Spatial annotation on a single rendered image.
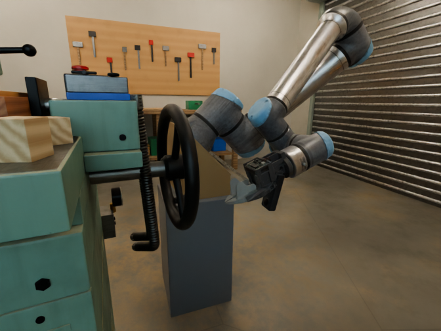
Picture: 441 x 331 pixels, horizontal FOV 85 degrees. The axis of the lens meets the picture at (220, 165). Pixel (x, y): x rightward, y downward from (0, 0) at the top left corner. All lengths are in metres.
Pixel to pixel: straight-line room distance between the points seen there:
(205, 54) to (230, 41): 0.46
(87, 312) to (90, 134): 0.27
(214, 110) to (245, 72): 3.16
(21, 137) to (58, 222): 0.09
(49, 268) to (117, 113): 0.26
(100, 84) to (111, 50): 3.32
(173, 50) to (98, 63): 1.01
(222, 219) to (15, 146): 0.91
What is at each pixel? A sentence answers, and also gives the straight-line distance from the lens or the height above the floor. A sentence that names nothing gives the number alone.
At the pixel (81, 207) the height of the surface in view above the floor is 0.82.
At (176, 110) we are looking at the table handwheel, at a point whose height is 0.94.
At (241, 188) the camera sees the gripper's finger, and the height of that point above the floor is 0.73.
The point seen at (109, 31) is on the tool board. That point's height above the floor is 1.82.
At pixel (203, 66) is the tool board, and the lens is 3.91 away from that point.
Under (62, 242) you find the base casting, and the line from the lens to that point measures 0.37.
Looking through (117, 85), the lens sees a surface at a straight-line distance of 0.49.
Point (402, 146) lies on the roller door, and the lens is 3.26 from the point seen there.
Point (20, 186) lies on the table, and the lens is 0.26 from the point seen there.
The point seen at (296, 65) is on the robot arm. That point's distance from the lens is 0.94.
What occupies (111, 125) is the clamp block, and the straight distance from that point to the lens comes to 0.48.
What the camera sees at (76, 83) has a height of 0.99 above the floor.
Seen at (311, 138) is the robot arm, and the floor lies 0.86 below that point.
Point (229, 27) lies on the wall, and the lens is 4.20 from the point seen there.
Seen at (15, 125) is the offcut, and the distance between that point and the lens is 0.30.
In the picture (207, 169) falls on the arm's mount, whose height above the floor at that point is 0.68.
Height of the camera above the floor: 0.96
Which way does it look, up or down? 15 degrees down
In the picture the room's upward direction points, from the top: 1 degrees clockwise
